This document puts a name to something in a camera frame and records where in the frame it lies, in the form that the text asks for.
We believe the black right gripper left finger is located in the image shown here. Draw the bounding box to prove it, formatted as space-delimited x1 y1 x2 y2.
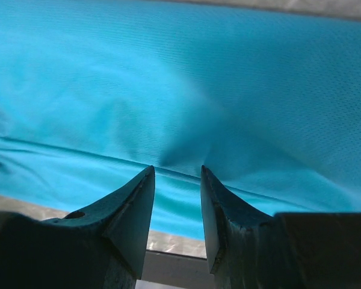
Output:
0 166 155 288

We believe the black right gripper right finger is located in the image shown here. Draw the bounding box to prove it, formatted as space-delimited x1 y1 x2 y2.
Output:
200 167 361 288

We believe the teal t-shirt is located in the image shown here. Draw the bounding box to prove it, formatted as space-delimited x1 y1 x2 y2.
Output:
0 1 361 239

